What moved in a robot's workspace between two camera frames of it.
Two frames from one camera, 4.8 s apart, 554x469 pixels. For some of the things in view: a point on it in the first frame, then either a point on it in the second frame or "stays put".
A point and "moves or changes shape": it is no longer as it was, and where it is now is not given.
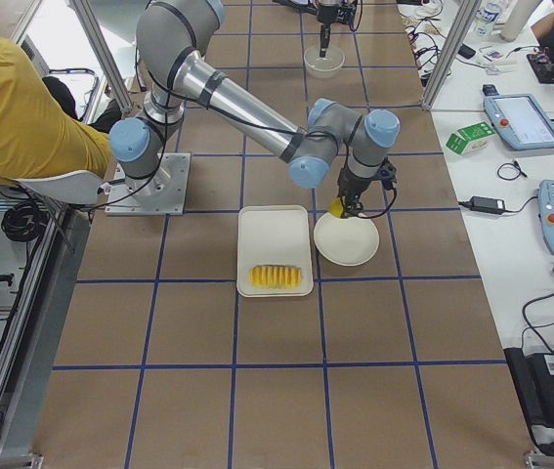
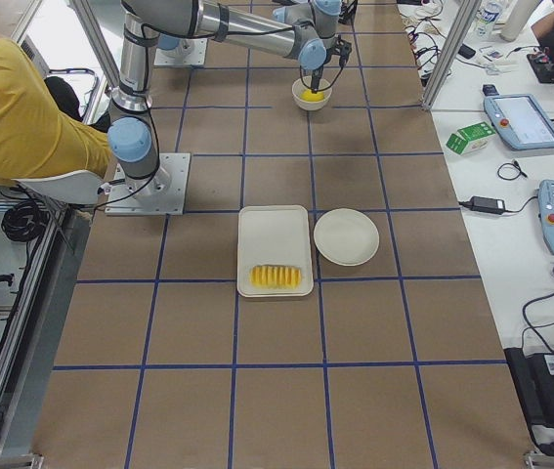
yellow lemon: [336, 207] to [308, 96]
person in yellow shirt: [16, 125] stays put
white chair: [74, 188] stays put
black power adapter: [487, 204] stays put
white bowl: [323, 67] moves or changes shape
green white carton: [471, 138] stays put
